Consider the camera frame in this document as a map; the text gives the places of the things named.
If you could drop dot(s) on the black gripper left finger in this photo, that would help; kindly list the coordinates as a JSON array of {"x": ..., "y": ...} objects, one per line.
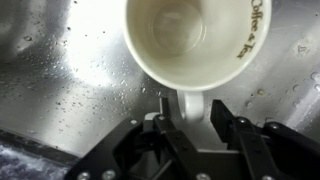
[{"x": 140, "y": 156}]

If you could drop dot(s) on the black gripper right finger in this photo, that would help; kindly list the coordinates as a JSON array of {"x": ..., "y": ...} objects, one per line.
[{"x": 266, "y": 150}]

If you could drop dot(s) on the cream coffee mug gold lettering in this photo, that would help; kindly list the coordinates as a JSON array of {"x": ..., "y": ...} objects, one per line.
[{"x": 200, "y": 60}]

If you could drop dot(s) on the stainless steel sink basin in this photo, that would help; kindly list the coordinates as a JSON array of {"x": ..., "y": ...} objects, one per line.
[{"x": 83, "y": 83}]

